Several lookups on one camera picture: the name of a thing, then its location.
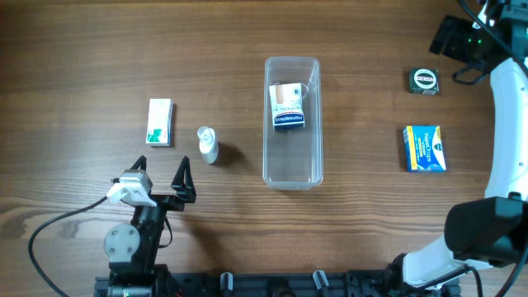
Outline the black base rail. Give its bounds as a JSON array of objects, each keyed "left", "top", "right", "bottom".
[{"left": 94, "top": 270, "right": 461, "bottom": 297}]

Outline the white blue plaster box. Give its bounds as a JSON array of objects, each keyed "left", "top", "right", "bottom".
[{"left": 269, "top": 82, "right": 305, "bottom": 130}]

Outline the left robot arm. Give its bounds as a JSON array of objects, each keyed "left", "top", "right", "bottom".
[{"left": 94, "top": 156, "right": 196, "bottom": 297}]

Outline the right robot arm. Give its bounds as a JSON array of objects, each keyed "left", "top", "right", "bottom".
[{"left": 379, "top": 1, "right": 527, "bottom": 296}]

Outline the white spray bottle clear cap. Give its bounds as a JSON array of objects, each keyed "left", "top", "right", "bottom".
[{"left": 197, "top": 126, "right": 219, "bottom": 164}]

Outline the clear plastic container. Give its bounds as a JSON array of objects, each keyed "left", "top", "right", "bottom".
[{"left": 262, "top": 56, "right": 323, "bottom": 191}]

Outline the white green medicine box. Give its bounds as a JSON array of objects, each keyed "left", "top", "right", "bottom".
[{"left": 145, "top": 98, "right": 172, "bottom": 146}]

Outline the blue yellow lozenge box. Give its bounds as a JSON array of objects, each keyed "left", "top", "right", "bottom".
[{"left": 403, "top": 125, "right": 446, "bottom": 172}]

